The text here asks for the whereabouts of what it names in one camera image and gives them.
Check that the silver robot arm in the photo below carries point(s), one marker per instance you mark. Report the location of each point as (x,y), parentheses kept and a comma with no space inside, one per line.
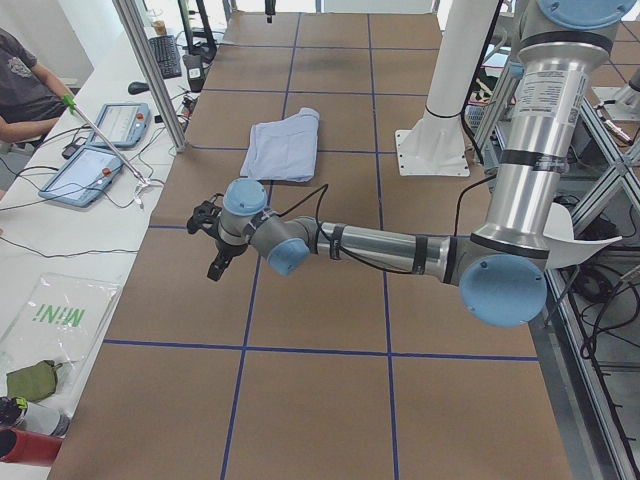
(362,74)

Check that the black computer mouse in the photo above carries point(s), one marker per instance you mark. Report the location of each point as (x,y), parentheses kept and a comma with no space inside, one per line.
(137,87)

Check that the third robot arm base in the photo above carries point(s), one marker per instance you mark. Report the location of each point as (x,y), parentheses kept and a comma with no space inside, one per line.
(618,104)

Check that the blue striped button shirt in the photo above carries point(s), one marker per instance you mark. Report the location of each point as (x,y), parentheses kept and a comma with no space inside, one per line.
(283,150)

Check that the upper blue teach pendant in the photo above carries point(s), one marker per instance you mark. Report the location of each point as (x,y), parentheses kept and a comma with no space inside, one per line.
(124,124)

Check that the black keyboard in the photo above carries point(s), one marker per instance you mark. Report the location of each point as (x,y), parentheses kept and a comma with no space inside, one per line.
(167,55)

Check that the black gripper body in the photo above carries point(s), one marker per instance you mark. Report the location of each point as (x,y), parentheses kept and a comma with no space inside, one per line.
(225,249)
(270,8)

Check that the lower blue teach pendant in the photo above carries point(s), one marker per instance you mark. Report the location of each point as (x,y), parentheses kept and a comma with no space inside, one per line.
(83,177)

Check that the green cloth pouch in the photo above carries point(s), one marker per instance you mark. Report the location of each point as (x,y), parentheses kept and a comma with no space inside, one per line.
(33,383)

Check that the aluminium frame rail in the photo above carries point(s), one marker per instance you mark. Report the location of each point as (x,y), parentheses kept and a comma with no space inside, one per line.
(595,312)

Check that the seated person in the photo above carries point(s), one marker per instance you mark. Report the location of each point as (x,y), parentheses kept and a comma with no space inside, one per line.
(31,94)

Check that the grey aluminium camera post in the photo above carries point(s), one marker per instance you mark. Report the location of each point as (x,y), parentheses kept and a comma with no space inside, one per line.
(132,23)

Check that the clear bag green lettering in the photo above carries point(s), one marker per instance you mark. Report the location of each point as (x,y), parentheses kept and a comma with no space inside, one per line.
(61,321)

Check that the red bottle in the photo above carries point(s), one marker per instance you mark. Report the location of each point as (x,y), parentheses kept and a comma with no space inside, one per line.
(29,448)

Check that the blue teach pendant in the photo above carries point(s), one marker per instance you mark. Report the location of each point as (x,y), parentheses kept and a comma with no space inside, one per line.
(83,177)
(124,124)

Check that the white plastic chair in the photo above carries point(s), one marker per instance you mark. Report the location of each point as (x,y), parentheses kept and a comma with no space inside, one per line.
(564,249)

